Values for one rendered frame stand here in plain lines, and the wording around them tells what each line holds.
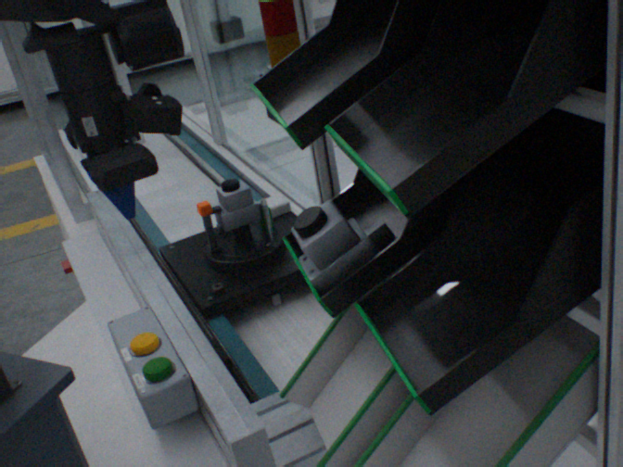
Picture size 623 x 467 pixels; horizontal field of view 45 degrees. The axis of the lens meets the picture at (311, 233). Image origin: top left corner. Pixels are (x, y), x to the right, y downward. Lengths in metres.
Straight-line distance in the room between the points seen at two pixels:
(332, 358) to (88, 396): 0.50
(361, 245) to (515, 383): 0.18
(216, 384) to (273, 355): 0.12
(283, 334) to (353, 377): 0.31
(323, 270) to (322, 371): 0.21
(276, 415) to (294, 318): 0.26
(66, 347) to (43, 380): 0.43
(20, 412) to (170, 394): 0.21
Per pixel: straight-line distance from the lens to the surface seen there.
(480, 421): 0.69
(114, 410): 1.17
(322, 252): 0.64
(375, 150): 0.53
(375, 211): 0.73
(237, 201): 1.18
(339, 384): 0.84
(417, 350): 0.59
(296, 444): 0.95
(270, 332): 1.13
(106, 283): 1.50
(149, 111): 0.80
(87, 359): 1.30
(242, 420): 0.93
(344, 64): 0.66
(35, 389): 0.92
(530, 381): 0.67
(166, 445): 1.08
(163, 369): 1.02
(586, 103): 0.49
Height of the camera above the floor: 1.56
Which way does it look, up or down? 28 degrees down
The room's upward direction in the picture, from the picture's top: 11 degrees counter-clockwise
